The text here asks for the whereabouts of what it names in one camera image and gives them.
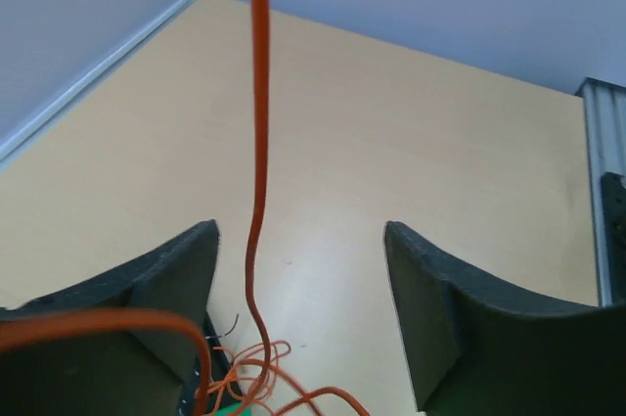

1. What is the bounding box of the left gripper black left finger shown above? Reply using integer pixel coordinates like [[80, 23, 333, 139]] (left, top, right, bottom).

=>
[[1, 220, 219, 415]]

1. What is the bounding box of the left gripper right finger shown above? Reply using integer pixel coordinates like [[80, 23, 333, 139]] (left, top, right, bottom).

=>
[[384, 221, 625, 415]]

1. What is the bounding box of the black plastic bin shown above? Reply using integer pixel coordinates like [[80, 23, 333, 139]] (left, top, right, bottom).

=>
[[175, 310, 246, 416]]

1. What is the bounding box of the orange black wire ball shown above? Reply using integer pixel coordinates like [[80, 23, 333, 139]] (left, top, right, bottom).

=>
[[1, 0, 368, 415]]

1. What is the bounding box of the green plastic bin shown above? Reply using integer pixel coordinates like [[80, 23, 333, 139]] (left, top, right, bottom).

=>
[[215, 403, 252, 416]]

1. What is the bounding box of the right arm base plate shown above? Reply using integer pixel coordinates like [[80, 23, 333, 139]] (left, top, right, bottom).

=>
[[601, 172, 625, 305]]

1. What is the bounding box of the aluminium frame rail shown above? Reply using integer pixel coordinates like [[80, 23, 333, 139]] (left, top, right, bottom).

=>
[[577, 78, 625, 306]]

